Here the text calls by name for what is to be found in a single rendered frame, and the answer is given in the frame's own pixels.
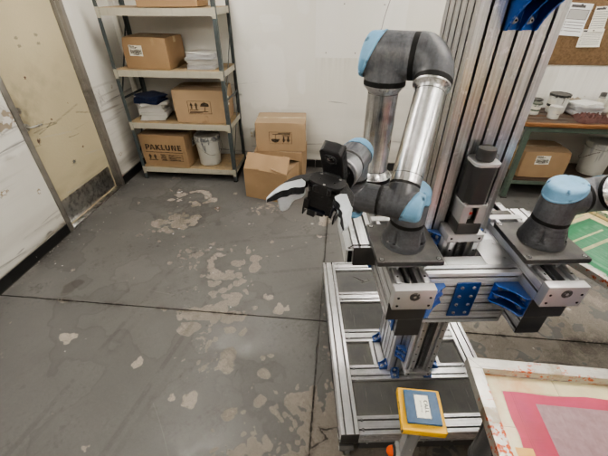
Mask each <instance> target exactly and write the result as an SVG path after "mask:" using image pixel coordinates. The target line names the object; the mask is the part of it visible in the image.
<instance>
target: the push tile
mask: <svg viewBox="0 0 608 456"><path fill-rule="evenodd" d="M403 392H404V404H405V411H406V418H407V422H408V423H413V424H422V425H431V426H440V427H443V424H442V417H441V413H440V408H439V405H438V400H437V396H436V393H435V392H426V391H417V390H407V389H404V390H403Z"/></svg>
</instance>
